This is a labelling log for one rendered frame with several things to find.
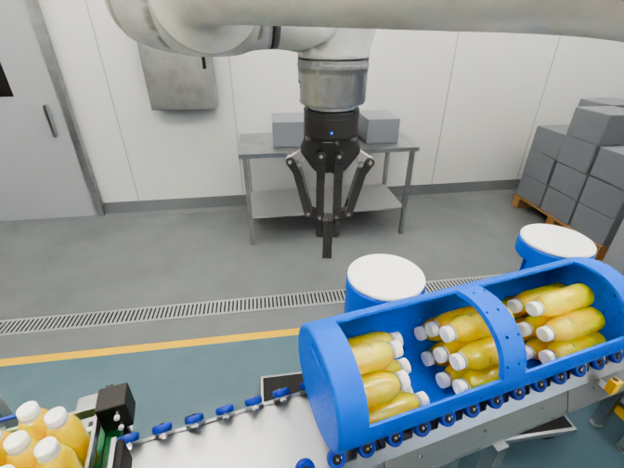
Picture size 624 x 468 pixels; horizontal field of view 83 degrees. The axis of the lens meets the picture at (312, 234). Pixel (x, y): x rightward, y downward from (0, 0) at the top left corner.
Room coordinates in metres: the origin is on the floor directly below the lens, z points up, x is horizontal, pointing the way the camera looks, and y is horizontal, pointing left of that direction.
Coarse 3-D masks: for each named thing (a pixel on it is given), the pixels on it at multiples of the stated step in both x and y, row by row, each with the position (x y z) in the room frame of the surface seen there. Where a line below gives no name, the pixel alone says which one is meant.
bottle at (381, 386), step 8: (368, 376) 0.53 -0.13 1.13; (376, 376) 0.53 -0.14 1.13; (384, 376) 0.53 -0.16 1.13; (392, 376) 0.53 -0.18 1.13; (400, 376) 0.54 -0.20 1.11; (368, 384) 0.51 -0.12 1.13; (376, 384) 0.51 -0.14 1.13; (384, 384) 0.51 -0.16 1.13; (392, 384) 0.52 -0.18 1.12; (400, 384) 0.53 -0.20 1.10; (368, 392) 0.49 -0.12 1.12; (376, 392) 0.50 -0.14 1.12; (384, 392) 0.50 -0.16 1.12; (392, 392) 0.50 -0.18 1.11; (368, 400) 0.48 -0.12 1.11; (376, 400) 0.49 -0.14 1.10; (384, 400) 0.49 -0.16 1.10; (368, 408) 0.48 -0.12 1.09
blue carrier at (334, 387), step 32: (448, 288) 0.75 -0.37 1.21; (480, 288) 0.72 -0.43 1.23; (512, 288) 0.90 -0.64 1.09; (608, 288) 0.79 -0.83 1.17; (320, 320) 0.62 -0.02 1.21; (352, 320) 0.71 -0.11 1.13; (384, 320) 0.75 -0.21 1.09; (416, 320) 0.78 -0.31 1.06; (512, 320) 0.62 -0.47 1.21; (608, 320) 0.75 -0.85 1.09; (320, 352) 0.51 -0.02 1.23; (352, 352) 0.51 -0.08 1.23; (416, 352) 0.73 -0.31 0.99; (512, 352) 0.56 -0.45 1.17; (576, 352) 0.62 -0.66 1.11; (608, 352) 0.65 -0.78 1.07; (320, 384) 0.50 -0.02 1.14; (352, 384) 0.46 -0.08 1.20; (416, 384) 0.64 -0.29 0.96; (512, 384) 0.54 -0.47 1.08; (320, 416) 0.50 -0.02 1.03; (352, 416) 0.42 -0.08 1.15; (416, 416) 0.46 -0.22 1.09; (352, 448) 0.42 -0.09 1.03
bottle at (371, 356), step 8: (360, 344) 0.58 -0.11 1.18; (368, 344) 0.58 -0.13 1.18; (376, 344) 0.58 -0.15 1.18; (384, 344) 0.58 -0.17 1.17; (392, 344) 0.59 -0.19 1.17; (360, 352) 0.56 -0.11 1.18; (368, 352) 0.56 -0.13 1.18; (376, 352) 0.56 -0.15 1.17; (384, 352) 0.56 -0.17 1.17; (392, 352) 0.57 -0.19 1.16; (360, 360) 0.54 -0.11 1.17; (368, 360) 0.54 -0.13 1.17; (376, 360) 0.55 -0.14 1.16; (384, 360) 0.55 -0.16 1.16; (360, 368) 0.53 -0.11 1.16; (368, 368) 0.54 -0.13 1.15; (376, 368) 0.54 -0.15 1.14
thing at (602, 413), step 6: (612, 396) 1.11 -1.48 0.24; (618, 396) 1.09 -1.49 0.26; (600, 402) 1.14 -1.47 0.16; (606, 402) 1.12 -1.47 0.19; (612, 402) 1.10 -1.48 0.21; (618, 402) 1.11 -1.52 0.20; (600, 408) 1.13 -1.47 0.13; (606, 408) 1.11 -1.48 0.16; (612, 408) 1.10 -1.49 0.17; (594, 414) 1.13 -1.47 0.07; (600, 414) 1.11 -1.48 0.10; (606, 414) 1.09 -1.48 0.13; (594, 420) 1.12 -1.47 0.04; (600, 420) 1.10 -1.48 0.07; (606, 420) 1.11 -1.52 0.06; (594, 426) 1.10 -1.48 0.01; (600, 426) 1.10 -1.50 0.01
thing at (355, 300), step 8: (352, 288) 0.98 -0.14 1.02; (424, 288) 0.98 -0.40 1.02; (352, 296) 0.98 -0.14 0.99; (360, 296) 0.94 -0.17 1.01; (368, 296) 0.93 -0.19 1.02; (344, 304) 1.04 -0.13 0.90; (352, 304) 0.97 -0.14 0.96; (360, 304) 0.94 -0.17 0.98; (368, 304) 0.92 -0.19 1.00; (376, 304) 0.91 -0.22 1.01; (344, 312) 1.03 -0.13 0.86
